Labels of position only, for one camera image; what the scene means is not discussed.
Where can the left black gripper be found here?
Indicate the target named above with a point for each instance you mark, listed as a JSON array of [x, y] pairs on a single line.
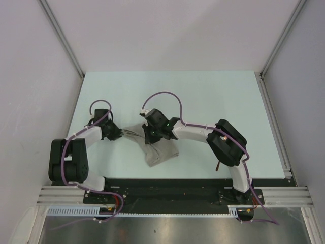
[[117, 133]]

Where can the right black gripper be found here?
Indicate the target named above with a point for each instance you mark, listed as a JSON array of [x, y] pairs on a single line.
[[149, 139]]

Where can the grey cloth napkin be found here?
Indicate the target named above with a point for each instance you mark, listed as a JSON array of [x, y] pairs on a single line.
[[155, 153]]

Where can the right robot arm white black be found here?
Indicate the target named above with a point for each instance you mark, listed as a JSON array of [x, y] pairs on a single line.
[[227, 144]]

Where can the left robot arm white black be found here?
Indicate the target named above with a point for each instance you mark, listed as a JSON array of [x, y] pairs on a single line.
[[68, 162]]

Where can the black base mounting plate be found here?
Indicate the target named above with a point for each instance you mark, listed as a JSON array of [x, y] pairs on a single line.
[[182, 193]]

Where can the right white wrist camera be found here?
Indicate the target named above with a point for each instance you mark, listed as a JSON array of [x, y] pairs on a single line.
[[144, 112]]

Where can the white slotted cable duct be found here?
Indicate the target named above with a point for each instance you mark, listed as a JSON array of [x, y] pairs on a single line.
[[105, 211]]

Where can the left aluminium corner post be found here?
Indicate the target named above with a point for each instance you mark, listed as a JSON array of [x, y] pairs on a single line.
[[48, 12]]

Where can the aluminium corner post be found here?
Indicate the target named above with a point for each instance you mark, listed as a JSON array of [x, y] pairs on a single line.
[[48, 12], [283, 36]]

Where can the aluminium front rail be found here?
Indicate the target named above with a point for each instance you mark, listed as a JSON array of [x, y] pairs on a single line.
[[273, 196]]

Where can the right aluminium corner post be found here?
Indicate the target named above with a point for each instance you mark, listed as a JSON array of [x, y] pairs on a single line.
[[283, 36]]

